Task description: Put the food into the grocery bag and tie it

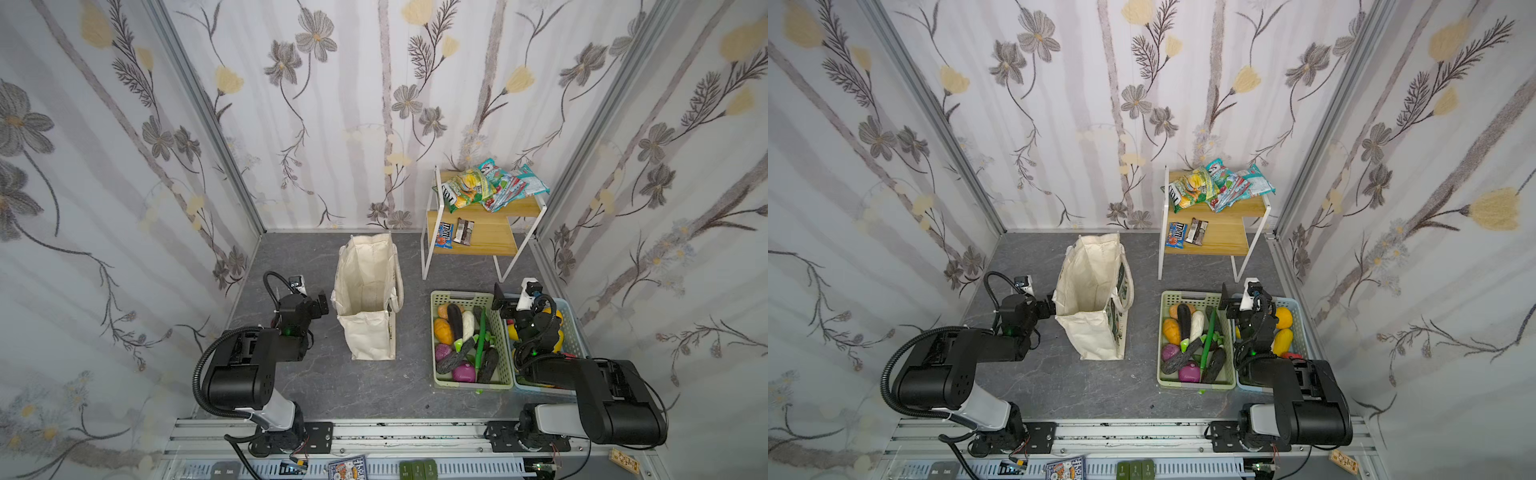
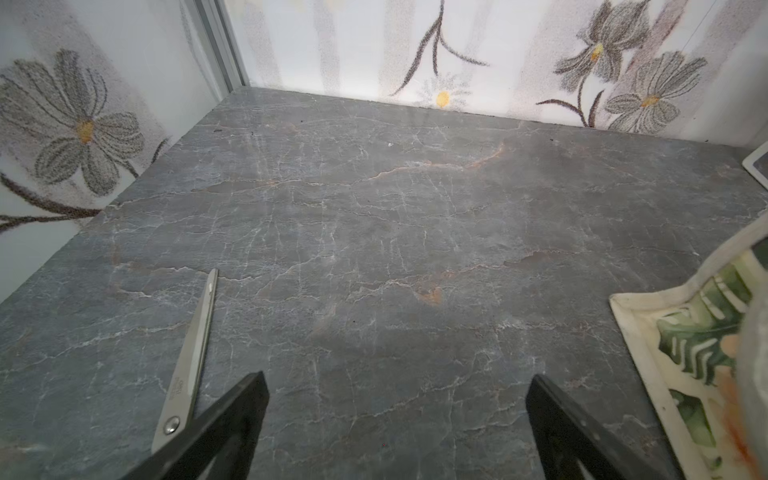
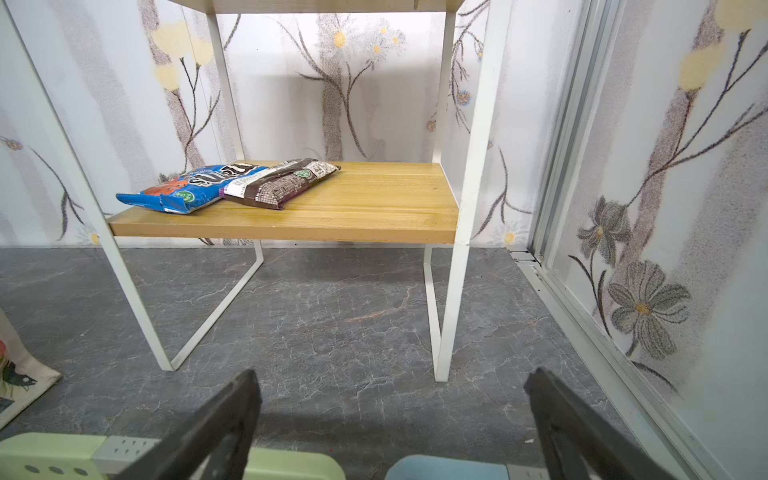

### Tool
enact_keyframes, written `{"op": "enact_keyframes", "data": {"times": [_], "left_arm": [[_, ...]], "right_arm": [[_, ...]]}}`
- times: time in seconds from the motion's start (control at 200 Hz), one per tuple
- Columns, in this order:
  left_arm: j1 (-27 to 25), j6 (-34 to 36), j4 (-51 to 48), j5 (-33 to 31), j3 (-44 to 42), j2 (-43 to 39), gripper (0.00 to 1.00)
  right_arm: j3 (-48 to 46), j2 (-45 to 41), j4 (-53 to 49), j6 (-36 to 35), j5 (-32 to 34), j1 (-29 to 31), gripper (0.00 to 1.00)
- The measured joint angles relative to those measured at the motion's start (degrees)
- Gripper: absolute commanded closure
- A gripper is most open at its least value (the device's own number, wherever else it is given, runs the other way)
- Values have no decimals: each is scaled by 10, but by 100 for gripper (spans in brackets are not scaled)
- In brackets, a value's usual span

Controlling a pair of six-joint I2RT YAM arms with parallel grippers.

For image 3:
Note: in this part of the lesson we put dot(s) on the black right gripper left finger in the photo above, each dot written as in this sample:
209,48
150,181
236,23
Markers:
216,438

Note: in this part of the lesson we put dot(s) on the green plastic basket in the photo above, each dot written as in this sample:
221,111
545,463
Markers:
65,456

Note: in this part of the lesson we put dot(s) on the blue candy bag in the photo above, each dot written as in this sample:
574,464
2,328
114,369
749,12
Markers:
191,191

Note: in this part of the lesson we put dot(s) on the brown chocolate bar pack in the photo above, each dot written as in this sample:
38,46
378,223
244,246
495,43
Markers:
271,188

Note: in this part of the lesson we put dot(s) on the blue plastic basket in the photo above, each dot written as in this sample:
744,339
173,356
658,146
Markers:
431,467

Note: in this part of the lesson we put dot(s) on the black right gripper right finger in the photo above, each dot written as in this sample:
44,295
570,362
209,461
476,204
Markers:
576,441

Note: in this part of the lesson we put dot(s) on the white wooden two-tier shelf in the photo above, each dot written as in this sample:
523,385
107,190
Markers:
372,202

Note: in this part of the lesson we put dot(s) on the cream canvas grocery bag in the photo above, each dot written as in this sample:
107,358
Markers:
23,378

